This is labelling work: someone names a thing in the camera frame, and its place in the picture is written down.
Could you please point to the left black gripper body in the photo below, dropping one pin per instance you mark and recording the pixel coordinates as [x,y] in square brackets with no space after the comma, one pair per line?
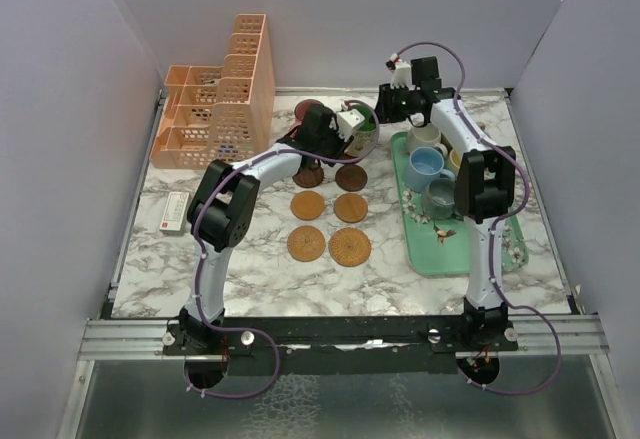
[332,144]

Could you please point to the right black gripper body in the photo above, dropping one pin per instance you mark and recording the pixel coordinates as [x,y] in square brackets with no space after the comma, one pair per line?
[396,104]

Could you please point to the red pink mug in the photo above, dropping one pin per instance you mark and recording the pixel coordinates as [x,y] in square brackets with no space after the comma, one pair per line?
[300,111]

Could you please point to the dark brown wooden coaster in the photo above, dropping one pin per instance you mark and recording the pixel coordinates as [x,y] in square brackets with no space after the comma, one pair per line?
[309,178]

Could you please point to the green mug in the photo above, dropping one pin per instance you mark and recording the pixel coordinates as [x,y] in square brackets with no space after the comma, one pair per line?
[363,137]

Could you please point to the white cream mug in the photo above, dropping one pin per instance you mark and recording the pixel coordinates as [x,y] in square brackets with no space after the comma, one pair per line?
[427,136]

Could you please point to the dark walnut coaster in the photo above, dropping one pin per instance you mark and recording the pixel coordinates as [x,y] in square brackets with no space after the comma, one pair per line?
[351,178]

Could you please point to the light wooden coaster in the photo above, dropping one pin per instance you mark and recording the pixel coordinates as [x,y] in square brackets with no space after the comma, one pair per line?
[351,207]
[307,205]

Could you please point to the light wooden front coaster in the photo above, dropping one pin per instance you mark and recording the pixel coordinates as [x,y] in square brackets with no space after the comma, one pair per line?
[351,207]

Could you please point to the peach mesh file organizer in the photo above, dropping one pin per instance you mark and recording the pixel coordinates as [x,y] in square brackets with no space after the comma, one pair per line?
[219,112]

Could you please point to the woven rattan coaster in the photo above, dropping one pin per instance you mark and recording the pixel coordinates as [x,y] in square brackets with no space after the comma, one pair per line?
[349,247]
[306,243]

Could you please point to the mint green tray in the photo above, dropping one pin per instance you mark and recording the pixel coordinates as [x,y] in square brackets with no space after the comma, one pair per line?
[434,248]

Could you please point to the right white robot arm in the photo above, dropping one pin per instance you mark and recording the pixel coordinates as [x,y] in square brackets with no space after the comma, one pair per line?
[484,190]

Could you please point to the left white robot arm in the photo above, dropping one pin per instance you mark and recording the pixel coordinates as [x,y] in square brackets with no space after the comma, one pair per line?
[222,208]

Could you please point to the light blue mug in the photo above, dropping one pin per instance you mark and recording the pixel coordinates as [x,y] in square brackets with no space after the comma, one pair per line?
[425,165]

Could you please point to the yellow mug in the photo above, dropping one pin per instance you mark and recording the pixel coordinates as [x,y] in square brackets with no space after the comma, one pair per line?
[453,163]

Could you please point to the grey mug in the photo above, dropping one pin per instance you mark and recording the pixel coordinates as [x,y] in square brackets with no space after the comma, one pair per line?
[438,199]

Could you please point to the small silver card box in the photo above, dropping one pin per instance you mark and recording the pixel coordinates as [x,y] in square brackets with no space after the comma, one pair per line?
[174,214]

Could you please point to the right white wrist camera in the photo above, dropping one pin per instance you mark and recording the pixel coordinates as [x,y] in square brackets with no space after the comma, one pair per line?
[401,72]

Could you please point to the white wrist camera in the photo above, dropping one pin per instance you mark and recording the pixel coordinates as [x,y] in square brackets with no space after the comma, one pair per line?
[401,72]
[347,120]

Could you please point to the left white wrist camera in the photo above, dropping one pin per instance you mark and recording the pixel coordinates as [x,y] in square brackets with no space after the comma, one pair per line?
[347,120]

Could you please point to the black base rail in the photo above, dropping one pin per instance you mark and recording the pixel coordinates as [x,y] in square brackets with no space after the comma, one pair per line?
[257,346]

